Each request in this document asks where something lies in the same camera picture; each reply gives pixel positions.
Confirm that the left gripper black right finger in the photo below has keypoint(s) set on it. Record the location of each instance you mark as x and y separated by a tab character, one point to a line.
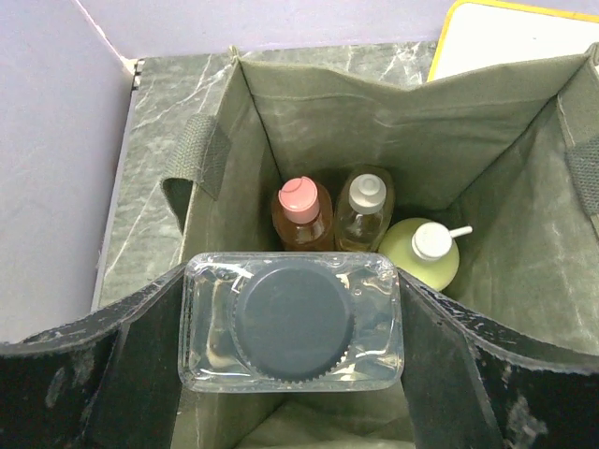
471	382

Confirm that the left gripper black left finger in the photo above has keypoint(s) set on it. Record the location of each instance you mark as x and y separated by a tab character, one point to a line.
108	380

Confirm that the yellow pump lotion bottle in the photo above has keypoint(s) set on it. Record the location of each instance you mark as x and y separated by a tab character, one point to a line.
425	249

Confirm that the clear bottle yellow label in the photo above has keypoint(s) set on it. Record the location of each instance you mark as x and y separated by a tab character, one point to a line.
290	322

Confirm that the amber clear soap bottle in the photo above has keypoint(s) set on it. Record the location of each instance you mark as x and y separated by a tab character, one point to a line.
364	209

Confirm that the orange bottle pink cap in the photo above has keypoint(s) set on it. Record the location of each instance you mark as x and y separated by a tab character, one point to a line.
302	215

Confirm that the small whiteboard wooden frame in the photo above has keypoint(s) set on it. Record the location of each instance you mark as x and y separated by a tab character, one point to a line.
479	34

